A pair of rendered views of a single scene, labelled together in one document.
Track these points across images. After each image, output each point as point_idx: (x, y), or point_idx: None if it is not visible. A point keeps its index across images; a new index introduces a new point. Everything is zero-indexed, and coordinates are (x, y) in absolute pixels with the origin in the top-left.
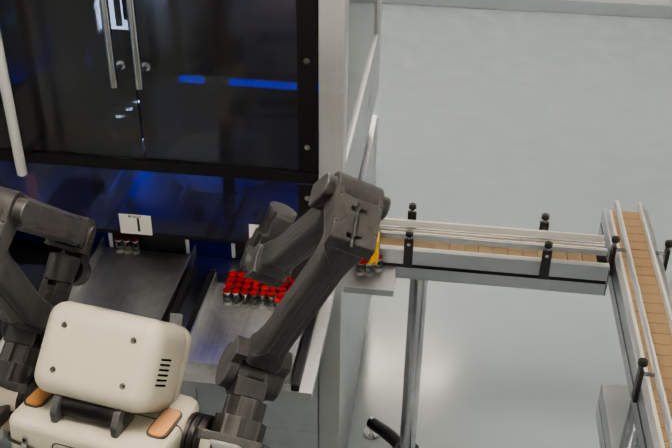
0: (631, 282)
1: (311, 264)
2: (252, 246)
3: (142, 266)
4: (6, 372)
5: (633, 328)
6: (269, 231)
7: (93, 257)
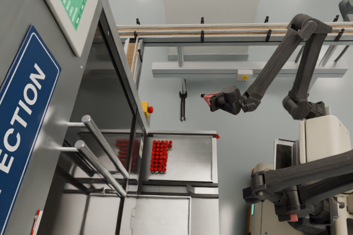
0: (150, 34)
1: (316, 49)
2: (242, 105)
3: (136, 223)
4: (326, 204)
5: (176, 36)
6: (240, 95)
7: None
